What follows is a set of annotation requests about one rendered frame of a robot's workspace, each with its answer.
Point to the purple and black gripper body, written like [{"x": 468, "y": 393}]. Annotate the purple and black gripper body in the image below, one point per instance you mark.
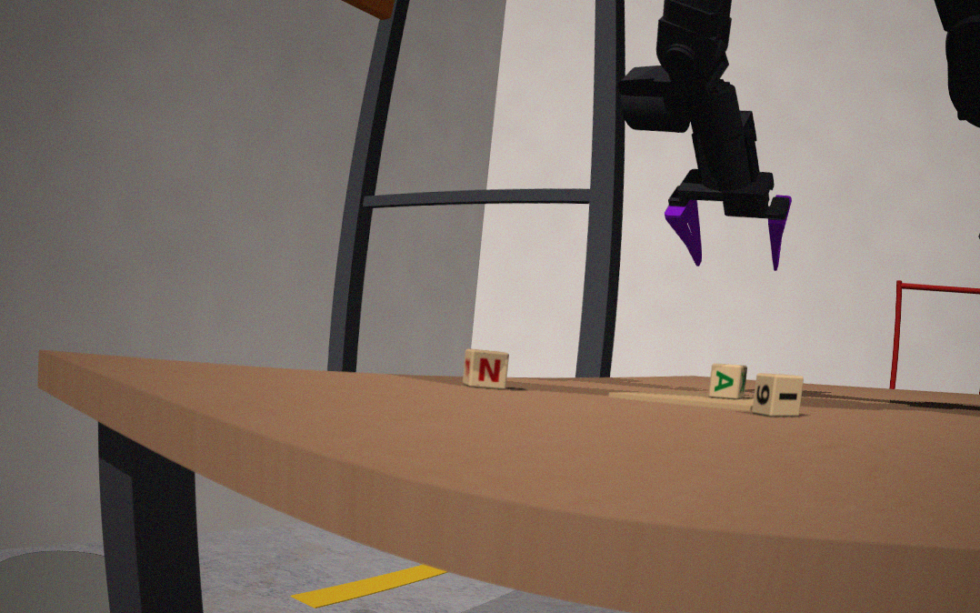
[{"x": 726, "y": 177}]

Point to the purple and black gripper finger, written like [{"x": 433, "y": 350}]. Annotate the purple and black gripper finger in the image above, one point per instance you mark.
[
  {"x": 776, "y": 230},
  {"x": 676, "y": 217}
]

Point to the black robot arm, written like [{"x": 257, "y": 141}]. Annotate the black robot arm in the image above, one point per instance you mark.
[{"x": 687, "y": 48}]

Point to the beige letter block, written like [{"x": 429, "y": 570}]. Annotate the beige letter block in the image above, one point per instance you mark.
[
  {"x": 727, "y": 381},
  {"x": 485, "y": 369},
  {"x": 777, "y": 395}
]

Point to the tan flat mat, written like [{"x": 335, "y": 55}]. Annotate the tan flat mat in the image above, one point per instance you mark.
[{"x": 687, "y": 398}]

